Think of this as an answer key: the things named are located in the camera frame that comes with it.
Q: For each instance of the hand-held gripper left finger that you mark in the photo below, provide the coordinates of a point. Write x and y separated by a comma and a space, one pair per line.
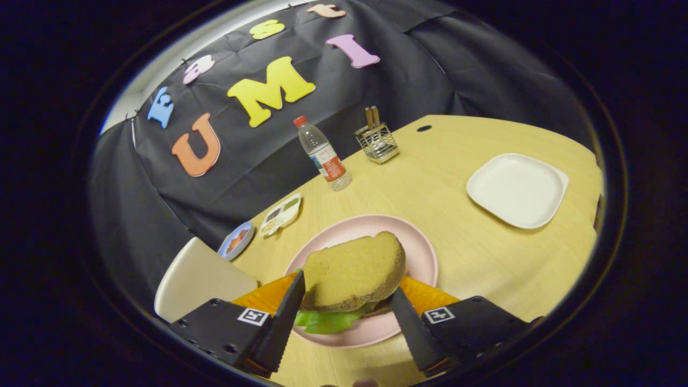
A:
279, 333

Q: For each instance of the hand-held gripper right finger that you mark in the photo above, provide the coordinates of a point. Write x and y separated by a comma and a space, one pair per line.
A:
414, 333

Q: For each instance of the green lettuce leaf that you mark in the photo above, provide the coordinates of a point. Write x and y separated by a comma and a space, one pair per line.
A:
322, 321

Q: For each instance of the pink round plate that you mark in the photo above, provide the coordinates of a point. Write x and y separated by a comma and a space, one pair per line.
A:
419, 252

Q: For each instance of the white toaster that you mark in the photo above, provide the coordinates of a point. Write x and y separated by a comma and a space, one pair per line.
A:
199, 279

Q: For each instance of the blue plate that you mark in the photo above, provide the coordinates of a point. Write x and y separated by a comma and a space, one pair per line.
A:
226, 252

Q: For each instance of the red food pieces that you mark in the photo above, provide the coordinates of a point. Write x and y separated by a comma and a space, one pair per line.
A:
237, 242

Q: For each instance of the white condiment tray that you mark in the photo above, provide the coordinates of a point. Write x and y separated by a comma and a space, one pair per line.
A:
279, 216

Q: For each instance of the white square plate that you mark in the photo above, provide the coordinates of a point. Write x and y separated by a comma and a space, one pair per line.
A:
516, 191

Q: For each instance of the clear water bottle red label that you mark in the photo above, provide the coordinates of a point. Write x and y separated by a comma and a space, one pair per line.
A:
322, 153

